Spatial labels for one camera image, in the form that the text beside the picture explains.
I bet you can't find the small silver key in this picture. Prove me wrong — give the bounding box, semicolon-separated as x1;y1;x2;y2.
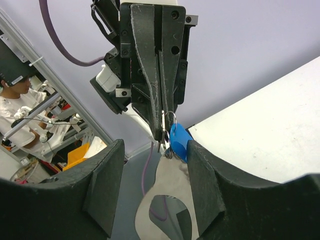
157;110;166;155

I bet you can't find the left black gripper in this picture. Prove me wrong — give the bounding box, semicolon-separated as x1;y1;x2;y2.
91;2;198;140

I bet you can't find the silver bottle opener keychain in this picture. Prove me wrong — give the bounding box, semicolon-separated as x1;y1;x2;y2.
134;141;199;240

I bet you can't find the blue plastic key tag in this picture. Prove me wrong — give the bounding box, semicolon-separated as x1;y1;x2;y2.
169;123;193;163

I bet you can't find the seated person white shirt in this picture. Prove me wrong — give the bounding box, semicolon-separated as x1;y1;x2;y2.
0;73;72;163

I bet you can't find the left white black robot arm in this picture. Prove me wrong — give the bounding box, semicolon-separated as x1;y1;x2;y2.
90;0;198;145

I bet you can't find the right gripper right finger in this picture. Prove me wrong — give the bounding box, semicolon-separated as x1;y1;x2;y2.
187;140;320;240

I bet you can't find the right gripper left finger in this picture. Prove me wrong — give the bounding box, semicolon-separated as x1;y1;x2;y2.
0;139;125;240

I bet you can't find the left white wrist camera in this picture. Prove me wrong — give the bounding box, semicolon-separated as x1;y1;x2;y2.
95;64;121;93

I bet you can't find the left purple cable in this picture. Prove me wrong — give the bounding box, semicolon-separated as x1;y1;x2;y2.
38;0;168;222

